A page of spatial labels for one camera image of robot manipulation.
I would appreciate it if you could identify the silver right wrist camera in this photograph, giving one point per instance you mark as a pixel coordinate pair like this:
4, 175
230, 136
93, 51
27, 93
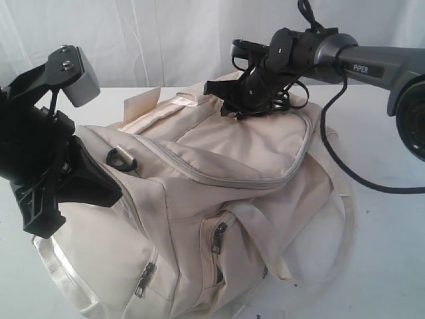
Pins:
246, 50

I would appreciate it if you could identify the cream fabric duffel bag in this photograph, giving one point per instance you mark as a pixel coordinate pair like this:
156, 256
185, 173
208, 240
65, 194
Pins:
210, 206

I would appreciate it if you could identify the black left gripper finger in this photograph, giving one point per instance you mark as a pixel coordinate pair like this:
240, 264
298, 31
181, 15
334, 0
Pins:
82, 180

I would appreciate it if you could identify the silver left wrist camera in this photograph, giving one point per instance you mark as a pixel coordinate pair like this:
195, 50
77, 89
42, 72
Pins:
69, 69

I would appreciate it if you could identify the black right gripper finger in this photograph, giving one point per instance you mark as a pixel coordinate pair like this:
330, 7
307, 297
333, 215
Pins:
224, 88

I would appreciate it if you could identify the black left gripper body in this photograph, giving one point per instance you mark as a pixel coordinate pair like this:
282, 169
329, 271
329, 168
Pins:
33, 147

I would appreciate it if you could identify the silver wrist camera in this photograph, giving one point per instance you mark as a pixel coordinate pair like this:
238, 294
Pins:
246, 50
69, 69

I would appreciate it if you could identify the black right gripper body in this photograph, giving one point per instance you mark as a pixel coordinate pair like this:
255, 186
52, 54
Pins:
253, 92

